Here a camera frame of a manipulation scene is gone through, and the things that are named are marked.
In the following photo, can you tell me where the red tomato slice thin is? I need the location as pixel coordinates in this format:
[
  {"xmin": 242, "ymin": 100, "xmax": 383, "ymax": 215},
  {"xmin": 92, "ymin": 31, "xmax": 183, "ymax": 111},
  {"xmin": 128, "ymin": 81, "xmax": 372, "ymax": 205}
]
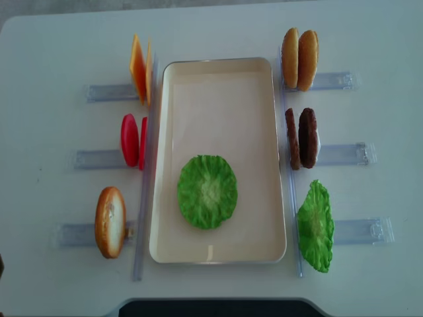
[{"xmin": 138, "ymin": 117, "xmax": 148, "ymax": 170}]

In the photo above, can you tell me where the green lettuce leaf on tray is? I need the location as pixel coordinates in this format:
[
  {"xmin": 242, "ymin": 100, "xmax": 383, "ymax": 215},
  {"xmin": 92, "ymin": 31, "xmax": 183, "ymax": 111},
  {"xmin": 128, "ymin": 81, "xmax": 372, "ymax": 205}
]
[{"xmin": 177, "ymin": 155, "xmax": 238, "ymax": 230}]

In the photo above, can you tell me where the brown meat patty left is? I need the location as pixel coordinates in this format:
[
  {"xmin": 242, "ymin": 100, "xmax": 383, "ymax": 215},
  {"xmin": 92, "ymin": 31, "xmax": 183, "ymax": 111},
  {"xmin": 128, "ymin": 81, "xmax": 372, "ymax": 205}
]
[{"xmin": 285, "ymin": 108, "xmax": 301, "ymax": 170}]

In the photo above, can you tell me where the brown meat patty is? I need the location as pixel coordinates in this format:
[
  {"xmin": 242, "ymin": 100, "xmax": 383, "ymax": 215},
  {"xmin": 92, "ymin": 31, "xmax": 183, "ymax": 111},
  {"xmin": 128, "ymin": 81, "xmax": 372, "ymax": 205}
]
[
  {"xmin": 285, "ymin": 108, "xmax": 301, "ymax": 170},
  {"xmin": 298, "ymin": 108, "xmax": 318, "ymax": 168}
]

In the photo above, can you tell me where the red tomato slice thick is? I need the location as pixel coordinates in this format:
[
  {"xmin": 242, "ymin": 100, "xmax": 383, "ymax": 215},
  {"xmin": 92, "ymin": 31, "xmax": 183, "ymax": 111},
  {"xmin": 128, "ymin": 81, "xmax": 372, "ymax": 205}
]
[{"xmin": 120, "ymin": 114, "xmax": 139, "ymax": 167}]

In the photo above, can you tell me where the clear holder bar tomato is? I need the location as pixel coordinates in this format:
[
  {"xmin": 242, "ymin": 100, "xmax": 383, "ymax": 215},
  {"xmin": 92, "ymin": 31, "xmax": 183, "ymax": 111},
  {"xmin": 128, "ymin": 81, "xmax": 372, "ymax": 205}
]
[{"xmin": 71, "ymin": 150, "xmax": 128, "ymax": 170}]

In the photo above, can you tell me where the brown meat patty right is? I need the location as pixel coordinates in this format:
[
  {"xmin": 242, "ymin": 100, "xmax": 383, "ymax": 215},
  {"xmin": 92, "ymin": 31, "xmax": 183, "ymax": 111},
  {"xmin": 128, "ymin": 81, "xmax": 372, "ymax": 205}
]
[{"xmin": 298, "ymin": 108, "xmax": 318, "ymax": 168}]

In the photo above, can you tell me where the sliced white bread piece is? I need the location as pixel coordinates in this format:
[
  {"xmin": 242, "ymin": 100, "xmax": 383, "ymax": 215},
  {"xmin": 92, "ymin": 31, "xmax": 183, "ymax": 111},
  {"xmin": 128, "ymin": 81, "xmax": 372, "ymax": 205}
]
[{"xmin": 95, "ymin": 186, "xmax": 126, "ymax": 259}]

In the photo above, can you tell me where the clear holder bar cheese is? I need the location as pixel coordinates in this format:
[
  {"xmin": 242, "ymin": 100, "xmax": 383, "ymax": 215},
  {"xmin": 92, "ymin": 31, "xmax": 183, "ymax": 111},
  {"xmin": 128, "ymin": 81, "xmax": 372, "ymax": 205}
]
[{"xmin": 84, "ymin": 84, "xmax": 139, "ymax": 102}]

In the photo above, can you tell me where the orange cheese slice left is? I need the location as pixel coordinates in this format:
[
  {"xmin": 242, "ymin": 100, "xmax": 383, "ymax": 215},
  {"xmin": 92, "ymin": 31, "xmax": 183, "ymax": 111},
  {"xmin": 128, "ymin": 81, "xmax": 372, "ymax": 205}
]
[{"xmin": 129, "ymin": 34, "xmax": 146, "ymax": 104}]

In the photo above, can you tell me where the green lettuce leaf standing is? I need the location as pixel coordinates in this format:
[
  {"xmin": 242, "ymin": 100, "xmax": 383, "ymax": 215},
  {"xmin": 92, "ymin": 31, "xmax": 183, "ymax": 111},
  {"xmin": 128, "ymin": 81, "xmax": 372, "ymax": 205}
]
[{"xmin": 297, "ymin": 180, "xmax": 335, "ymax": 273}]

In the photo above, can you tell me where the clear holder bar bread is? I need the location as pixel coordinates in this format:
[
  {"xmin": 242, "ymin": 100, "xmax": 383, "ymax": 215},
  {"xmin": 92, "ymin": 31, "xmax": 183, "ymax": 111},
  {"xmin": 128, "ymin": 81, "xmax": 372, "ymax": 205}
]
[{"xmin": 50, "ymin": 221, "xmax": 137, "ymax": 248}]

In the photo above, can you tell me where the clear holder bar lettuce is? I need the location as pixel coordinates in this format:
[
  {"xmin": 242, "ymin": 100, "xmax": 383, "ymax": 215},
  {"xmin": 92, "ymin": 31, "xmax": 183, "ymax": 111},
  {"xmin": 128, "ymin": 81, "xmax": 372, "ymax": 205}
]
[{"xmin": 334, "ymin": 217, "xmax": 395, "ymax": 245}]

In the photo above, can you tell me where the cream rectangular tray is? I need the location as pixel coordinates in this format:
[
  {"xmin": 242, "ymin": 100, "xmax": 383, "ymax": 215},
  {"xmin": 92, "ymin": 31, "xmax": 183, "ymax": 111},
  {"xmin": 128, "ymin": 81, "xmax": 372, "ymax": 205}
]
[{"xmin": 149, "ymin": 57, "xmax": 286, "ymax": 264}]

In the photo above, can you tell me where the golden bun half left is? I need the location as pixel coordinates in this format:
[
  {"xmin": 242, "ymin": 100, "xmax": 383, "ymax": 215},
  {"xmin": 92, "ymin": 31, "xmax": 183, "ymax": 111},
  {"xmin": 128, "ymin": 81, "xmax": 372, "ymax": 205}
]
[{"xmin": 282, "ymin": 28, "xmax": 299, "ymax": 89}]

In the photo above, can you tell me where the golden bun half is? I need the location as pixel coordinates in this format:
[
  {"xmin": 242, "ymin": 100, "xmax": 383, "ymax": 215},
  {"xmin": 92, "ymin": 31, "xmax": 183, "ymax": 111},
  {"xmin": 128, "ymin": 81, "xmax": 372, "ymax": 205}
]
[
  {"xmin": 297, "ymin": 30, "xmax": 319, "ymax": 91},
  {"xmin": 282, "ymin": 28, "xmax": 299, "ymax": 89}
]

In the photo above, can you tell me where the clear holder bar patty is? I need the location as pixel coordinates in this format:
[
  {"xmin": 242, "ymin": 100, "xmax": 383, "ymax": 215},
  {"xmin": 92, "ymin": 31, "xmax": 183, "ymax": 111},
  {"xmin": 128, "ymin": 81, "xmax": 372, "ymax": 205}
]
[{"xmin": 316, "ymin": 142, "xmax": 377, "ymax": 166}]

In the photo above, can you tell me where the golden bun half right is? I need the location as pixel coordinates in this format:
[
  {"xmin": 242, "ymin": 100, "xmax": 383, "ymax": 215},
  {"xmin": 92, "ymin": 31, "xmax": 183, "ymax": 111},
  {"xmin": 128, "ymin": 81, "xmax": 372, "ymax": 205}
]
[{"xmin": 297, "ymin": 30, "xmax": 319, "ymax": 91}]

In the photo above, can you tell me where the black base at bottom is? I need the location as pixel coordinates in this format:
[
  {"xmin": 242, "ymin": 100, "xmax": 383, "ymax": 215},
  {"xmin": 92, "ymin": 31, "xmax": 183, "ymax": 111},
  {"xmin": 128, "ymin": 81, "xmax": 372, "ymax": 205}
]
[{"xmin": 118, "ymin": 299, "xmax": 324, "ymax": 317}]

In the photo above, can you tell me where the clear holder bar bun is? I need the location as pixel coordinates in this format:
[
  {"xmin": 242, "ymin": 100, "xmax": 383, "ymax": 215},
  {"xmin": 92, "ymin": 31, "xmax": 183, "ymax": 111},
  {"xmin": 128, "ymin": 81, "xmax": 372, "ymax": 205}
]
[{"xmin": 282, "ymin": 69, "xmax": 361, "ymax": 92}]

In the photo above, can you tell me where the clear long rail right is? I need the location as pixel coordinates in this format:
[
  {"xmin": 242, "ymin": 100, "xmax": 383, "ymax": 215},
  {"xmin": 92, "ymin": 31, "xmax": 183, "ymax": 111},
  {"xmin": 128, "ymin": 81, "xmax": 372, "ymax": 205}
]
[{"xmin": 278, "ymin": 46, "xmax": 304, "ymax": 278}]

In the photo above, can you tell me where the clear long rail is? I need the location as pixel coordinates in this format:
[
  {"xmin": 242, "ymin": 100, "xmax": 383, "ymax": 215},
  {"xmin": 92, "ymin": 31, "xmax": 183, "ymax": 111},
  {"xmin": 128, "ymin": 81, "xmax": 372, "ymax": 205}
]
[
  {"xmin": 132, "ymin": 53, "xmax": 161, "ymax": 281},
  {"xmin": 278, "ymin": 46, "xmax": 304, "ymax": 278}
]

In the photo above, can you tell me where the clear long rail left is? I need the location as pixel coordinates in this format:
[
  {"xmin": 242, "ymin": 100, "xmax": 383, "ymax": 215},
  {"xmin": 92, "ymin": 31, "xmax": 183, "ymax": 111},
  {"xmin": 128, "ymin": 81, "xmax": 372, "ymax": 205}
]
[{"xmin": 132, "ymin": 53, "xmax": 161, "ymax": 281}]

